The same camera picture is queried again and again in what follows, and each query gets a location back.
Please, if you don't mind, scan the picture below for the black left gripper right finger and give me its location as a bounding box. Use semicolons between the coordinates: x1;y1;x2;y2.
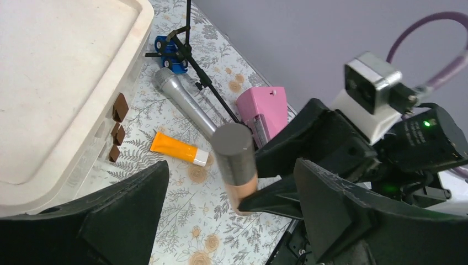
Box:
294;158;467;264

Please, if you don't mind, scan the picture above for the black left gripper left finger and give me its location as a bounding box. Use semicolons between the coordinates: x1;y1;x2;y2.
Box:
1;161;169;264

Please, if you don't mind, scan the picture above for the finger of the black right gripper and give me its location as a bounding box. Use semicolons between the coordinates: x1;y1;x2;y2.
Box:
238;175;304;220

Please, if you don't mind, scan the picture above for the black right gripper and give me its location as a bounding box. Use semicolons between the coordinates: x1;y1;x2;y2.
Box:
256;98;467;208

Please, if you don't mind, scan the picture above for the beige foundation bottle grey cap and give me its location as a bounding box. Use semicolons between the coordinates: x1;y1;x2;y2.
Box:
210;123;258;216

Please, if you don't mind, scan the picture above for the white drawer organizer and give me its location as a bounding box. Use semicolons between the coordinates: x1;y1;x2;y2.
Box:
1;1;154;217

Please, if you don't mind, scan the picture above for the pink plastic scoop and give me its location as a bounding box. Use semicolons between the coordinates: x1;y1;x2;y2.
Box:
236;87;288;148

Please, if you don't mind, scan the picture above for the orange white cream tube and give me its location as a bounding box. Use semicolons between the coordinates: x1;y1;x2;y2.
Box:
150;132;209;167

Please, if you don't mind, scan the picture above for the silver toy microphone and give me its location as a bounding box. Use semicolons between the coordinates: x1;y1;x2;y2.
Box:
154;67;217;140

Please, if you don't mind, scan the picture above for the blue toy brick car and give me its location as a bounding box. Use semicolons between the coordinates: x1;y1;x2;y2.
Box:
155;35;189;75

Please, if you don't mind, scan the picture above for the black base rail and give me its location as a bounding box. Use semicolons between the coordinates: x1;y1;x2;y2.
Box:
265;220;316;265

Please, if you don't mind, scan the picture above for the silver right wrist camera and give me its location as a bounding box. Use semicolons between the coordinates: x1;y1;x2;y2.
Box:
344;51;402;114

